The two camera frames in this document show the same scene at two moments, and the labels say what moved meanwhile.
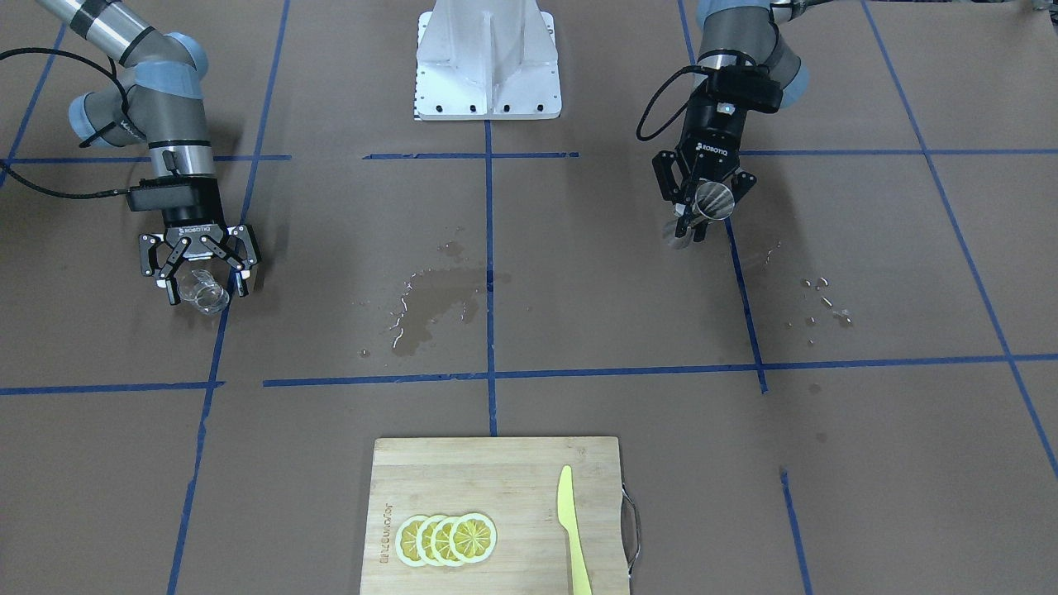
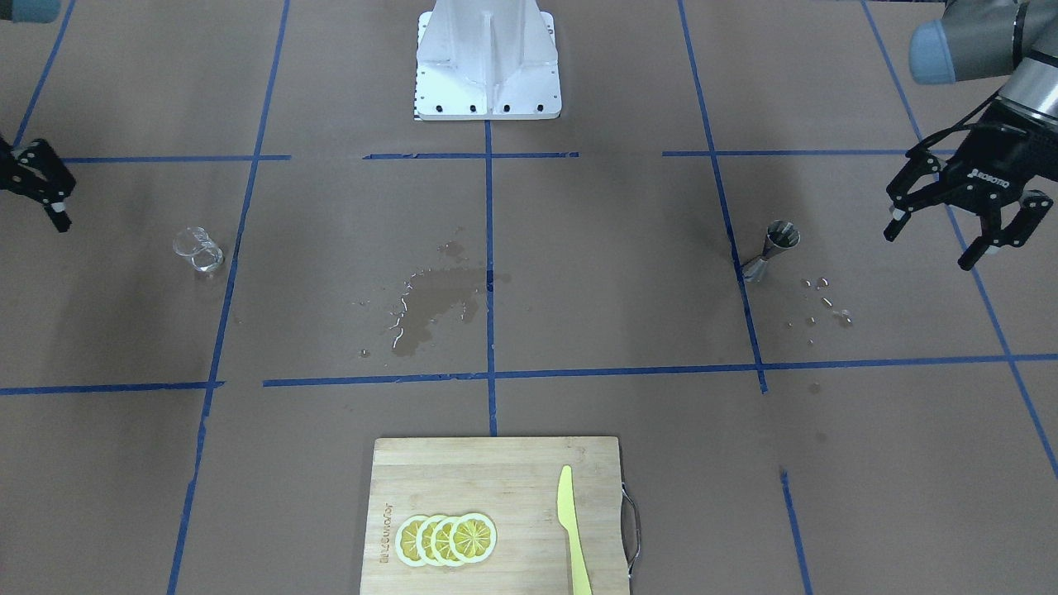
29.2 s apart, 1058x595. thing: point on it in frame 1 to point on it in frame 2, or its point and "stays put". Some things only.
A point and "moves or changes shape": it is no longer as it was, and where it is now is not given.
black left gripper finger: [673, 183] to [921, 161]
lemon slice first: [407, 540] stays put
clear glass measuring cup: [201, 289] moves or changes shape
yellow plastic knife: [565, 510] stays put
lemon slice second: [423, 540] stays put
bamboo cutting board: [513, 482] stays put
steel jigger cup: [714, 201] to [781, 235]
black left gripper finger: [741, 183] to [1036, 205]
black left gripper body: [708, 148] to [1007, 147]
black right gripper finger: [246, 237] to [40, 173]
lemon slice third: [440, 541] stays put
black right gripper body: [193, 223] to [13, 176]
